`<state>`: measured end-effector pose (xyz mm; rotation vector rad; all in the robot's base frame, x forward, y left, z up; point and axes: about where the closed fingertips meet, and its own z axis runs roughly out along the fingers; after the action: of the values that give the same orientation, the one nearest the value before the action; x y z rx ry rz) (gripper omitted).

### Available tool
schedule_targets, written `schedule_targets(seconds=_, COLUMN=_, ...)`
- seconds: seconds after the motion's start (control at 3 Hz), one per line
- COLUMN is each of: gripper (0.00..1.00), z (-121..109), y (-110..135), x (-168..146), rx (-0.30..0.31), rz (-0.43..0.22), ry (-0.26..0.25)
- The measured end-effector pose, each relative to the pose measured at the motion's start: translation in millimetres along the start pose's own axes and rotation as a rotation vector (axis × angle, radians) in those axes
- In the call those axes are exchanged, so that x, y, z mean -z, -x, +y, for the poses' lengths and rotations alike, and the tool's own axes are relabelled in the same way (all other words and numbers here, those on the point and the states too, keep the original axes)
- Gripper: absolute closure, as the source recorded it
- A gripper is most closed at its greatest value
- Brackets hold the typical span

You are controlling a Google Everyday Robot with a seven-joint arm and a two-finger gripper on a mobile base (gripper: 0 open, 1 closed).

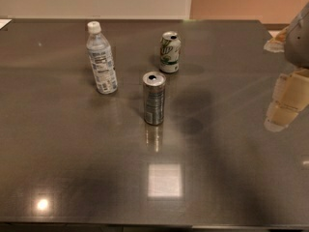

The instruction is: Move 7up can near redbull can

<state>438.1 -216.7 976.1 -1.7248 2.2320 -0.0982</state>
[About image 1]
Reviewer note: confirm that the clear plastic water bottle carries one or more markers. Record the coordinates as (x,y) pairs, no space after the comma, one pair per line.
(101,59)

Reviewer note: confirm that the green white 7up can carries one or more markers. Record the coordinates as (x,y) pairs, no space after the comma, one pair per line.
(170,48)

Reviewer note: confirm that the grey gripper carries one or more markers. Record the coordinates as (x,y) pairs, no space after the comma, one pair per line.
(298,47)

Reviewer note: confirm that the silver redbull can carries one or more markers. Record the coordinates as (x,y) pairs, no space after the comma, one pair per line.
(154,97)

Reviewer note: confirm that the white paper sheet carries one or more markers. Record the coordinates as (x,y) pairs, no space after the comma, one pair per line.
(4,22)

